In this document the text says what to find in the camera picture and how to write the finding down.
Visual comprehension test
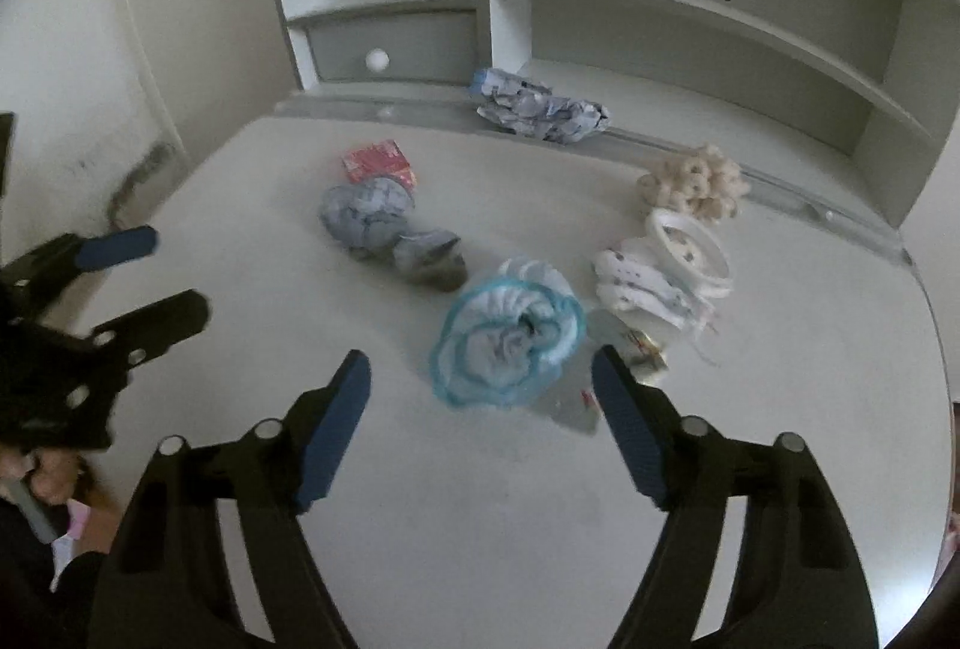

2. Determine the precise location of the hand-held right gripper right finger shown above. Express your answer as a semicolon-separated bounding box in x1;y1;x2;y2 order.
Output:
591;345;880;649

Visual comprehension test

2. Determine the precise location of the white door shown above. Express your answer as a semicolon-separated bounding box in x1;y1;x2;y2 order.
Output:
105;0;301;158

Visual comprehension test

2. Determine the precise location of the grey desk shelf unit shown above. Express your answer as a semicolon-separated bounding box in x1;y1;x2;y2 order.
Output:
255;0;960;264

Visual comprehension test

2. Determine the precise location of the crumpled grey tissue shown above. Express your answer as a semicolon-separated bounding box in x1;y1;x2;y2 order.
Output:
391;229;470;291

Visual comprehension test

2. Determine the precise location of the crumpled blue-white printed wrapper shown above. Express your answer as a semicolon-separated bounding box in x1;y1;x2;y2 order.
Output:
470;67;612;146

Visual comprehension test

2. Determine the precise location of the small white-yellow wrapper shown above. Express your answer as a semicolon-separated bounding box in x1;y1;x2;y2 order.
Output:
622;330;670;371

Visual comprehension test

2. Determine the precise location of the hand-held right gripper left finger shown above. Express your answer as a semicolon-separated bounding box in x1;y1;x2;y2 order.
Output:
90;350;372;649

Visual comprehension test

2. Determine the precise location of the white plastic ring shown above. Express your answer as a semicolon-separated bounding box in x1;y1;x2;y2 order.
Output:
643;208;734;301

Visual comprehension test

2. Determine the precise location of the grey drawer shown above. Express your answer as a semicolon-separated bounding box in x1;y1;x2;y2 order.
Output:
304;7;481;85

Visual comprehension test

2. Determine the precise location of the person's left hand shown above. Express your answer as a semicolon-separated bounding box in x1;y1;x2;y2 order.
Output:
0;445;87;507

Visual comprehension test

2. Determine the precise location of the red packet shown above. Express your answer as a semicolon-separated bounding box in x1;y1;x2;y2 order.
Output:
341;140;419;191

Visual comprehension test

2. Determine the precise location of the white printed cloth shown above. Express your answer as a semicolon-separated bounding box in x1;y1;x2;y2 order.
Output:
592;240;721;350

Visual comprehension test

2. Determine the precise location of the crumpled grey foil wrapper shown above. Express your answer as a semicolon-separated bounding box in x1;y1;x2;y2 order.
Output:
319;175;417;260

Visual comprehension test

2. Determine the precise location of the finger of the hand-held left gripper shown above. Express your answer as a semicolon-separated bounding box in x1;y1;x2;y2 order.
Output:
45;289;211;389
0;225;160;320

